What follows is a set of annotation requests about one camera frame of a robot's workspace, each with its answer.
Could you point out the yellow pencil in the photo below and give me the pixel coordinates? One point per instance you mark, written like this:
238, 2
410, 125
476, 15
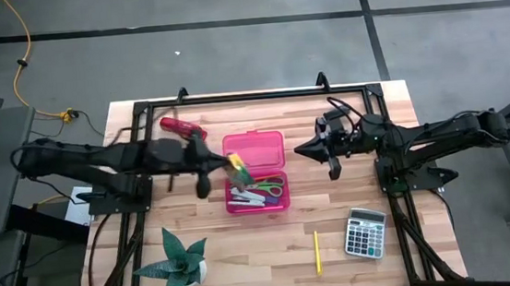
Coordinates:
318, 253

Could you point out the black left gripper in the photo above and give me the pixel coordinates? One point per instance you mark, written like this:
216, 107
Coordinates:
198, 159

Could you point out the red stapler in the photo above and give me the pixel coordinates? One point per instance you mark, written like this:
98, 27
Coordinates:
177, 124

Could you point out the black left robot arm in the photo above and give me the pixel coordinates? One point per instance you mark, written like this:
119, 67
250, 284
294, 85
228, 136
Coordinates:
99, 156

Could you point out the black frame hook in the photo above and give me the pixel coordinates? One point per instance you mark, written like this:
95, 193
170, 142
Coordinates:
182, 95
322, 82

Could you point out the white plant pot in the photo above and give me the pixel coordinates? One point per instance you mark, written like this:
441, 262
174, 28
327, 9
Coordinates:
203, 271

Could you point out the wooden pencil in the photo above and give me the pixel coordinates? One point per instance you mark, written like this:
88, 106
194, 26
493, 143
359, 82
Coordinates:
272, 177

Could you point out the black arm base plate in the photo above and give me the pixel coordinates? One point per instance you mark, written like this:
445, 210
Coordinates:
112, 204
420, 177

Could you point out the grey desk calculator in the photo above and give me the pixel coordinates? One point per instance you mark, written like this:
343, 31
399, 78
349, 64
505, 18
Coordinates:
365, 235

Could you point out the pink plastic pencil case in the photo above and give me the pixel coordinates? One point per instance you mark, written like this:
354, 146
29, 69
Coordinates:
260, 152

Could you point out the blue eraser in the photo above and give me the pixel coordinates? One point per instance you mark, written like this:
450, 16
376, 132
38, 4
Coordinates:
272, 200

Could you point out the small black device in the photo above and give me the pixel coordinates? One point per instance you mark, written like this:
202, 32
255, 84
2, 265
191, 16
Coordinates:
338, 113

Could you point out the green artificial plant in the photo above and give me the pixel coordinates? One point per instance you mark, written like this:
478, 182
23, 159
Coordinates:
178, 265

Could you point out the black aluminium table frame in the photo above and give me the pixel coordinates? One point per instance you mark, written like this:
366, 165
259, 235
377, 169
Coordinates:
255, 96

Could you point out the green yellow crayon box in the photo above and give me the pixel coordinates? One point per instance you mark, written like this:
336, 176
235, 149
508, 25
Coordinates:
240, 169

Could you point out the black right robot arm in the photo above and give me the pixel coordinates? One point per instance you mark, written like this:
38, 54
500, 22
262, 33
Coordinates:
443, 128

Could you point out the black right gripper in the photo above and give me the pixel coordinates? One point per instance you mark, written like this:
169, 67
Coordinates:
358, 136

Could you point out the white box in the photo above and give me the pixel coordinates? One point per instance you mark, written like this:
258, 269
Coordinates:
78, 209

